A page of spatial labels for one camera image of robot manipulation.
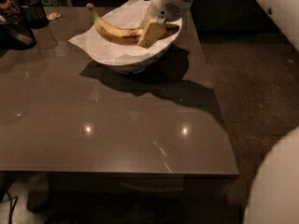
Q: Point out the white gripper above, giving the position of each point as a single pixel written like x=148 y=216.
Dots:
x=165 y=4

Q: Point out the yellow banana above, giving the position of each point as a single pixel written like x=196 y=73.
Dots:
x=123 y=36

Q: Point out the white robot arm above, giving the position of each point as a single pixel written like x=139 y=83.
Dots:
x=255 y=97

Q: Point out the white bowl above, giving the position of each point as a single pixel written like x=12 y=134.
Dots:
x=130 y=66

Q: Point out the white paper liner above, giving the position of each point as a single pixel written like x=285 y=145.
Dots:
x=128 y=15

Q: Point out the dark cabinet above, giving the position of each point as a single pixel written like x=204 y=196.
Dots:
x=216 y=16

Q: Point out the small wrapped packet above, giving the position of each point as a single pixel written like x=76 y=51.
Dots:
x=53 y=16

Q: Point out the black mesh pen cup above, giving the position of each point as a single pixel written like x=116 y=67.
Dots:
x=34 y=13

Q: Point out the black mesh basket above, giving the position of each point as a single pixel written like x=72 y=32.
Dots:
x=15 y=33

